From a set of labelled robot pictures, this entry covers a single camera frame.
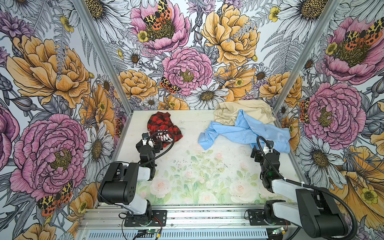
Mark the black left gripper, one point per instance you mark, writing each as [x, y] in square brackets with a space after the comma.
[158, 146]

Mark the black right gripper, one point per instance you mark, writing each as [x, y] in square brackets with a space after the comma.
[258, 154]

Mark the red black plaid shirt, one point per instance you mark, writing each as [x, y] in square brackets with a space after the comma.
[162, 122]

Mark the light blue cloth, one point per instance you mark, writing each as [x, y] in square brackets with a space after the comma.
[245, 131]

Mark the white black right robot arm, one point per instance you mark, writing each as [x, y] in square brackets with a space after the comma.
[317, 211]

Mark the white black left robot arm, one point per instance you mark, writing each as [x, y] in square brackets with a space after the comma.
[119, 184]

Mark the beige cloth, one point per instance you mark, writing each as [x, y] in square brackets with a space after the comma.
[226, 113]

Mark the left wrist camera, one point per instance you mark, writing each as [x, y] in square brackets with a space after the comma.
[145, 138]

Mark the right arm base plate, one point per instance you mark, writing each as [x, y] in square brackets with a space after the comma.
[256, 217]

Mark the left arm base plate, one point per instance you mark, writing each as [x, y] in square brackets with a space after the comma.
[153, 218]

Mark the aluminium front rail frame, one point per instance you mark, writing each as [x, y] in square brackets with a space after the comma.
[209, 222]

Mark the aluminium corner post right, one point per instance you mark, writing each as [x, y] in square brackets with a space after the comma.
[319, 28]

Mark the aluminium corner post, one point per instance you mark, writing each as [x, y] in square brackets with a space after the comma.
[319, 28]
[96, 39]

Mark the aluminium corner post left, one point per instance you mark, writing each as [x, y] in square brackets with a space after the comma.
[96, 39]

